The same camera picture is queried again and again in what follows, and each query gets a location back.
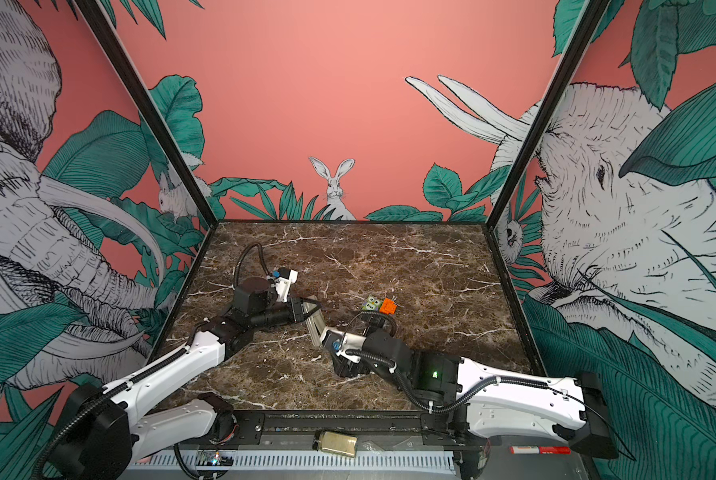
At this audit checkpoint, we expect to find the black frame post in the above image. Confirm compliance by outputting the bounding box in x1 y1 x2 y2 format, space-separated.
75 0 219 229
486 0 609 232

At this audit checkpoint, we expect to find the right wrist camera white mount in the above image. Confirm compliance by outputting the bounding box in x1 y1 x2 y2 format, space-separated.
321 328 366 355

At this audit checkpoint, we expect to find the black frame post left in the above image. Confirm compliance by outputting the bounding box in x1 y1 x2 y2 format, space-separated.
75 0 219 229

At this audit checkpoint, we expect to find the orange toy brick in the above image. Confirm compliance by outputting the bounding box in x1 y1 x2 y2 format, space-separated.
379 298 398 315

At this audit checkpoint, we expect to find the white slotted cable duct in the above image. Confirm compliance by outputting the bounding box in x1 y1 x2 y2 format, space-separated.
122 449 458 472

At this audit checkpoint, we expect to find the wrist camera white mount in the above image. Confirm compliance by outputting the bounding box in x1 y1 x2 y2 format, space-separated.
321 328 366 355
273 267 299 303

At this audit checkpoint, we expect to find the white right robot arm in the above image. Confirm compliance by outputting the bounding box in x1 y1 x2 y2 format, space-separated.
320 328 620 459

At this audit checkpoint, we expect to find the red marker pen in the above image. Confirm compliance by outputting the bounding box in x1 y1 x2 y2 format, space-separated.
510 446 572 455

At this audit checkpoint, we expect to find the green owl puzzle piece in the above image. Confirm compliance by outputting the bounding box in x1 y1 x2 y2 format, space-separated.
361 296 383 311

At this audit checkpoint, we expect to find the grey remote control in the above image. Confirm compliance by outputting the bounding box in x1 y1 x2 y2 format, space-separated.
305 308 326 348

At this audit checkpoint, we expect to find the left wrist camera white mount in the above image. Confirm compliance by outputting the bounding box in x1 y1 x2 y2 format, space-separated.
273 267 299 303

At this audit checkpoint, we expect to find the black frame post right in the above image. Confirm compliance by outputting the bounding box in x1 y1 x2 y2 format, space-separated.
486 0 609 232

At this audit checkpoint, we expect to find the black corrugated left cable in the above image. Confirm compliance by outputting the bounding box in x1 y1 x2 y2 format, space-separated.
233 241 272 289

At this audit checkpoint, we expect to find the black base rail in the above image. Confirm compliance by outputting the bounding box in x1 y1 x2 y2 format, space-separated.
222 410 488 449

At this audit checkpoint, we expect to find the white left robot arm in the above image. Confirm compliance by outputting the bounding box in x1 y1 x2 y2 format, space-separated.
31 277 321 479

